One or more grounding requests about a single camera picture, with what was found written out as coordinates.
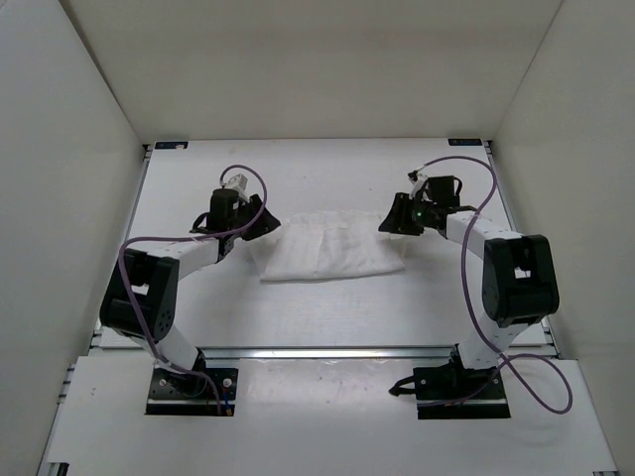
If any left blue corner label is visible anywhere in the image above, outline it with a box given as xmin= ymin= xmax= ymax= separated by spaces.
xmin=154 ymin=141 xmax=189 ymax=150

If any blue corner label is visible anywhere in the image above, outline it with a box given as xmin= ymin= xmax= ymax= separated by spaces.
xmin=154 ymin=141 xmax=189 ymax=150
xmin=447 ymin=138 xmax=482 ymax=147

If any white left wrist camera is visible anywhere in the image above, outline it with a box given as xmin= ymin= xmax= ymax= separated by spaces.
xmin=220 ymin=174 xmax=248 ymax=195

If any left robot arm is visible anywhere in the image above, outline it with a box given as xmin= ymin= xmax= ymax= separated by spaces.
xmin=99 ymin=187 xmax=281 ymax=395

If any right blue corner label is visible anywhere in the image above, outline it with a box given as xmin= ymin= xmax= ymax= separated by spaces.
xmin=447 ymin=138 xmax=482 ymax=147

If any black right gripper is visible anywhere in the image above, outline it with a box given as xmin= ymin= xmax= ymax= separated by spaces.
xmin=379 ymin=193 xmax=437 ymax=236

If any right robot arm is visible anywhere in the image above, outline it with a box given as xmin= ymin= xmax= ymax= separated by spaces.
xmin=378 ymin=172 xmax=560 ymax=398

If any white pleated skirt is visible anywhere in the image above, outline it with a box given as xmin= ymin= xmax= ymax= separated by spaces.
xmin=248 ymin=210 xmax=405 ymax=283

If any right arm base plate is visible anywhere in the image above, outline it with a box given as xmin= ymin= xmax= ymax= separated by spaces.
xmin=389 ymin=362 xmax=511 ymax=420

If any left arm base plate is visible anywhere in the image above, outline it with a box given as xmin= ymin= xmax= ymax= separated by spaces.
xmin=145 ymin=366 xmax=239 ymax=417

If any aluminium frame rail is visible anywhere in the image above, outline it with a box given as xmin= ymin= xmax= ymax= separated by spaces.
xmin=203 ymin=346 xmax=452 ymax=360

